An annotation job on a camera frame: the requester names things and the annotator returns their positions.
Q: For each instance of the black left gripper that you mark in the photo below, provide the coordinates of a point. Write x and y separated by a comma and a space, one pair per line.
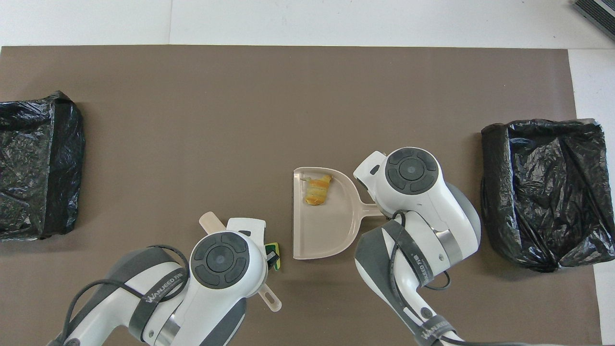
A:
272, 258

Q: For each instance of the notched green yellow sponge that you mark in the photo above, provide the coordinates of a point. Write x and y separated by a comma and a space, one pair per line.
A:
270, 245

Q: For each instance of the beige plastic dustpan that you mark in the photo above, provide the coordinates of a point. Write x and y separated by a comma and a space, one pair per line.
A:
326, 226

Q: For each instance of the beige hand brush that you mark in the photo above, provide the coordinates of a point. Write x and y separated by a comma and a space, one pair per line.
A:
211, 222

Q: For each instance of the orange toy croissant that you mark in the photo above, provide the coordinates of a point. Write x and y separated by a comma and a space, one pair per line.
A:
317, 191

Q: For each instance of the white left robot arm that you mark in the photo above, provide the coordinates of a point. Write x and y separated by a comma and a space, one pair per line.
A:
216, 288

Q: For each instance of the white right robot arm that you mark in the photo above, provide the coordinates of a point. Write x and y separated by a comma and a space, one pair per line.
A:
432, 211

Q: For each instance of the black bag lined bin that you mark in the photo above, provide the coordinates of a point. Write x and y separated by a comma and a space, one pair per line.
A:
543, 192
29, 168

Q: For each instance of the brown table mat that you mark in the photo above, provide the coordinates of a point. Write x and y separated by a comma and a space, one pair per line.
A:
240, 120

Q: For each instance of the grey ribbed device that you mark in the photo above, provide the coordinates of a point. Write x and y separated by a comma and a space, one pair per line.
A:
598, 12

